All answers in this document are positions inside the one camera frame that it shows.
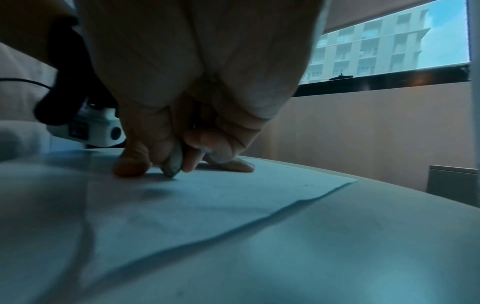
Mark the person's right hand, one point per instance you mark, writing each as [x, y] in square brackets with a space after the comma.
[195, 59]

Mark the small grey chalk piece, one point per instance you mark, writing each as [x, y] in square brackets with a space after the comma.
[173, 164]

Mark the light blue paper sheet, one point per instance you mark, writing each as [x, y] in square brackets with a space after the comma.
[210, 213]

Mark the beige apartment building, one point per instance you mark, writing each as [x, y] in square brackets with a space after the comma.
[371, 49]

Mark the beige roller blind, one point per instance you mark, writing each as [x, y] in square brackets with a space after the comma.
[367, 13]

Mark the beige cushion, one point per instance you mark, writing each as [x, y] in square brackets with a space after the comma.
[20, 98]

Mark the white box unit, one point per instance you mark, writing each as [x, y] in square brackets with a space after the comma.
[452, 185]

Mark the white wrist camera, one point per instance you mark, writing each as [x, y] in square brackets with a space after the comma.
[97, 129]

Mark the window with dark frame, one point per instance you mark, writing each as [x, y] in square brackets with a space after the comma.
[393, 59]

